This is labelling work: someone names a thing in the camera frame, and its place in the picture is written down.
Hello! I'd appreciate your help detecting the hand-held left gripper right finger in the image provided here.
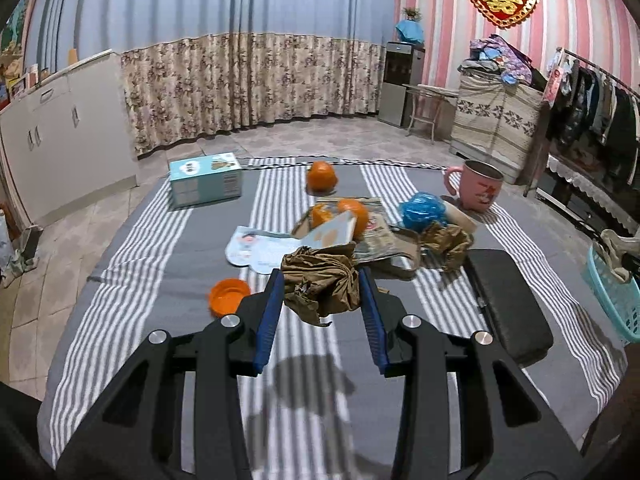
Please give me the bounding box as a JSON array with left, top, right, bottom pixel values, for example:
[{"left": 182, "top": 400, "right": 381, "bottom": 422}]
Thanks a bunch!
[{"left": 357, "top": 266, "right": 588, "bottom": 480}]

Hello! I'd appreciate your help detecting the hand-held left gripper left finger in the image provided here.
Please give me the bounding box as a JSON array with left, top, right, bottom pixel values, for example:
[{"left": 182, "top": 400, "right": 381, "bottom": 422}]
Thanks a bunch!
[{"left": 55, "top": 269, "right": 286, "bottom": 480}]

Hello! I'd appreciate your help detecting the large brown paper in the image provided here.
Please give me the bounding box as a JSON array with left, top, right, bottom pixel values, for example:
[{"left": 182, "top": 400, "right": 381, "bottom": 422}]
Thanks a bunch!
[{"left": 281, "top": 246, "right": 362, "bottom": 327}]

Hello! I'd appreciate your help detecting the tan printed snack bag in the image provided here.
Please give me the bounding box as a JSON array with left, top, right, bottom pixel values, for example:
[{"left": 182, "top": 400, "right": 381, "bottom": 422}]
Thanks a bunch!
[{"left": 315, "top": 197, "right": 397, "bottom": 265}]

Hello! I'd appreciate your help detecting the orange plastic lid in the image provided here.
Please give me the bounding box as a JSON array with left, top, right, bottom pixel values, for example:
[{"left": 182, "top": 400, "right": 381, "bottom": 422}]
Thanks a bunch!
[{"left": 209, "top": 279, "right": 252, "bottom": 318}]

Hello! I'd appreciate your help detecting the white printed leaflet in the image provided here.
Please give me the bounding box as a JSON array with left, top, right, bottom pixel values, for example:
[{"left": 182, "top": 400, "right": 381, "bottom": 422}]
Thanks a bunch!
[{"left": 225, "top": 226, "right": 301, "bottom": 275}]

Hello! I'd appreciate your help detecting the brown cardboard tray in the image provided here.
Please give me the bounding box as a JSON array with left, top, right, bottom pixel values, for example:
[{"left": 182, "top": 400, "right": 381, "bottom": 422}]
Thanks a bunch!
[{"left": 370, "top": 227, "right": 423, "bottom": 281}]

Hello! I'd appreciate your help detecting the small crumpled brown paper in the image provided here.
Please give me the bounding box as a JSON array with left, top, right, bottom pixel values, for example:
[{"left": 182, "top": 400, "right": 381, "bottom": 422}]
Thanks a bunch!
[{"left": 419, "top": 223, "right": 475, "bottom": 273}]

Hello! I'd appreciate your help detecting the orange with peeled skin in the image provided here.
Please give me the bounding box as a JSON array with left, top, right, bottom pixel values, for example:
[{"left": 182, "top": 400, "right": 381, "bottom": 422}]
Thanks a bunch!
[{"left": 336, "top": 199, "right": 370, "bottom": 238}]

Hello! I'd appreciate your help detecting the crumpled blue plastic bag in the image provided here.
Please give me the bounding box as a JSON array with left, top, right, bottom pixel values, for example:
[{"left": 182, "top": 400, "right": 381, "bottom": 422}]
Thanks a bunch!
[{"left": 398, "top": 191, "right": 448, "bottom": 232}]

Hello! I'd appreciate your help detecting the black case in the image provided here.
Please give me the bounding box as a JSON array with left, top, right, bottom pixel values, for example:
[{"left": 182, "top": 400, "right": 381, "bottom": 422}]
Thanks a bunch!
[{"left": 465, "top": 248, "right": 555, "bottom": 366}]

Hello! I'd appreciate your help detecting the beige paper cup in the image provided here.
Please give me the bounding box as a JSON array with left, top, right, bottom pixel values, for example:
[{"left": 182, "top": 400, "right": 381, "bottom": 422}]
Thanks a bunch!
[{"left": 444, "top": 199, "right": 478, "bottom": 235}]

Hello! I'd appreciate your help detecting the light blue cardboard box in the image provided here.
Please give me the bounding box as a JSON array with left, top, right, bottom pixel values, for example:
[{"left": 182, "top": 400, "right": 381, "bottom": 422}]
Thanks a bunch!
[{"left": 168, "top": 152, "right": 244, "bottom": 210}]

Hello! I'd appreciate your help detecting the whole orange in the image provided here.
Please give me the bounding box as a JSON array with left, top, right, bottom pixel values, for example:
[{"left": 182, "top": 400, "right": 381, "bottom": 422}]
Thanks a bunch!
[{"left": 306, "top": 161, "right": 338, "bottom": 192}]

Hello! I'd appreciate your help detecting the pink mug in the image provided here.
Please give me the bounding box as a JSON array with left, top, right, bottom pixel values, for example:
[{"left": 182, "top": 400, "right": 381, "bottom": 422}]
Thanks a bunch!
[{"left": 444, "top": 160, "right": 505, "bottom": 213}]

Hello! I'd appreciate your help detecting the grey water dispenser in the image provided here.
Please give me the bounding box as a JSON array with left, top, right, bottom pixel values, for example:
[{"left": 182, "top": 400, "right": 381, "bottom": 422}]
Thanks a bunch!
[{"left": 377, "top": 41, "right": 426, "bottom": 128}]

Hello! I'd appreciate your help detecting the woven cloth covered cabinet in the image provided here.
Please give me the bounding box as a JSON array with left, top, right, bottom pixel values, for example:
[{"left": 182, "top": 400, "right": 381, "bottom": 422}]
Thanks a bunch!
[{"left": 449, "top": 67, "right": 546, "bottom": 183}]

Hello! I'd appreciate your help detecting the folding stool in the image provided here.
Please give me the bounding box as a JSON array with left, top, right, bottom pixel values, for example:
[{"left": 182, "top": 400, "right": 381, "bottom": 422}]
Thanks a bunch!
[{"left": 402, "top": 84, "right": 458, "bottom": 143}]

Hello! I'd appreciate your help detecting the turquoise plastic basket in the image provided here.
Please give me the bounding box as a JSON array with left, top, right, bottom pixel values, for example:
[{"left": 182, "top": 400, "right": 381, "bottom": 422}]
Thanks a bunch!
[{"left": 586, "top": 242, "right": 640, "bottom": 343}]

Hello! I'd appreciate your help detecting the blue floral curtain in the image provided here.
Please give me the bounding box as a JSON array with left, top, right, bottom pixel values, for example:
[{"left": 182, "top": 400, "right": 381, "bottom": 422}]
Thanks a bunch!
[{"left": 22, "top": 0, "right": 401, "bottom": 158}]

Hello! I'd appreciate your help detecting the lace covered low table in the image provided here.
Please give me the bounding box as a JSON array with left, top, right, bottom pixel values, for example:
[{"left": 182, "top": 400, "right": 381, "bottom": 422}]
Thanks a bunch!
[{"left": 537, "top": 155, "right": 640, "bottom": 241}]

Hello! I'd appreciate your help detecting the white plastic bag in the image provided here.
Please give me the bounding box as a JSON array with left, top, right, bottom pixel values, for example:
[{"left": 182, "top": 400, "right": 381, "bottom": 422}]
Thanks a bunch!
[{"left": 0, "top": 210, "right": 43, "bottom": 286}]

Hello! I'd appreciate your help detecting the white cabinet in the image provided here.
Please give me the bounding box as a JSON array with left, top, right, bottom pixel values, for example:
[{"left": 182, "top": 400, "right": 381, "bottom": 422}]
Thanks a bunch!
[{"left": 0, "top": 49, "right": 138, "bottom": 226}]

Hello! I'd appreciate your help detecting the blue covered water bottle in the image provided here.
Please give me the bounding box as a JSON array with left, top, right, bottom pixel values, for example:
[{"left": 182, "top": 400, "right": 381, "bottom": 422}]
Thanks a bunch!
[{"left": 395, "top": 19, "right": 425, "bottom": 46}]

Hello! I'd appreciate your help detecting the pile of colourful clothes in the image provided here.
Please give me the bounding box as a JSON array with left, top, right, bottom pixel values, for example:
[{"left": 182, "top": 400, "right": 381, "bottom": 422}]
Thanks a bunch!
[{"left": 459, "top": 35, "right": 535, "bottom": 86}]

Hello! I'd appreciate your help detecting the clothes rack with garments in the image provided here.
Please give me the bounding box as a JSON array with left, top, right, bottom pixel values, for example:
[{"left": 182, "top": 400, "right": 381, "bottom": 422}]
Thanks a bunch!
[{"left": 525, "top": 47, "right": 640, "bottom": 201}]

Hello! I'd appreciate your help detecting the colourful wall poster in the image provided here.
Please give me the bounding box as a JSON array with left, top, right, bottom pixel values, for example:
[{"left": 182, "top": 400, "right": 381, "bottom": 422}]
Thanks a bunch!
[{"left": 0, "top": 0, "right": 26, "bottom": 56}]

